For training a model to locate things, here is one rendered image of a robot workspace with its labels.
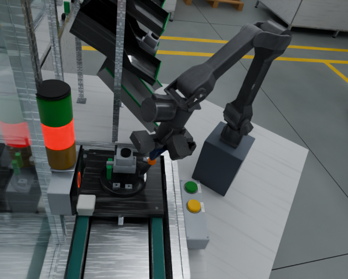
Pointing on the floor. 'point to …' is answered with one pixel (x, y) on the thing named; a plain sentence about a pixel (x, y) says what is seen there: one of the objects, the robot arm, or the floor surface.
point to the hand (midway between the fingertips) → (156, 151)
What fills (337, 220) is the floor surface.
